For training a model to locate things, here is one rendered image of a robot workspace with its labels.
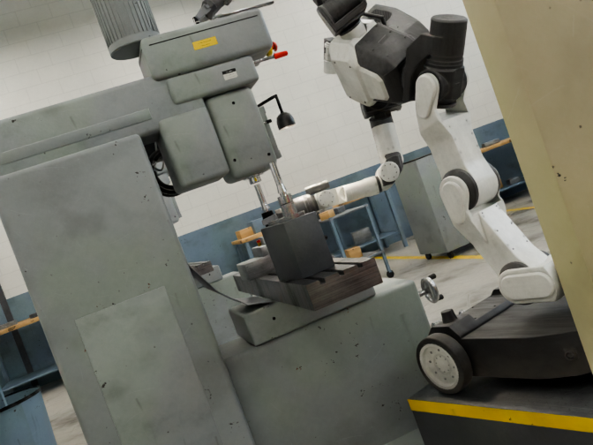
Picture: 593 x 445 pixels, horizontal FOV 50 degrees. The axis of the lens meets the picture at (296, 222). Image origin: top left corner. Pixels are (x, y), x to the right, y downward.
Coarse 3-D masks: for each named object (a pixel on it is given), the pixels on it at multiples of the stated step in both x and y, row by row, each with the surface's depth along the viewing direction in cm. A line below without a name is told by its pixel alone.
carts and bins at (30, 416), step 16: (336, 208) 700; (352, 208) 699; (368, 208) 683; (336, 224) 751; (336, 240) 665; (352, 256) 692; (368, 256) 677; (384, 256) 684; (0, 400) 377; (16, 400) 400; (32, 400) 371; (0, 416) 357; (16, 416) 361; (32, 416) 368; (48, 416) 385; (0, 432) 356; (16, 432) 360; (32, 432) 366; (48, 432) 377
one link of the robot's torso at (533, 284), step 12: (540, 264) 192; (552, 264) 191; (504, 276) 201; (516, 276) 196; (528, 276) 193; (540, 276) 189; (552, 276) 188; (504, 288) 201; (516, 288) 198; (528, 288) 194; (540, 288) 191; (552, 288) 188; (516, 300) 200; (528, 300) 197; (540, 300) 193; (552, 300) 190
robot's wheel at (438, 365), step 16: (432, 336) 208; (448, 336) 206; (432, 352) 211; (448, 352) 203; (464, 352) 203; (432, 368) 214; (448, 368) 208; (464, 368) 201; (432, 384) 214; (448, 384) 210; (464, 384) 203
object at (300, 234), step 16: (272, 224) 214; (288, 224) 200; (304, 224) 202; (272, 240) 213; (288, 240) 201; (304, 240) 202; (320, 240) 204; (272, 256) 218; (288, 256) 205; (304, 256) 201; (320, 256) 203; (288, 272) 210; (304, 272) 201
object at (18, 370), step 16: (0, 288) 813; (0, 304) 810; (0, 320) 809; (0, 336) 808; (16, 336) 814; (0, 352) 807; (16, 352) 812; (16, 368) 811; (32, 368) 817; (0, 384) 805; (32, 384) 816
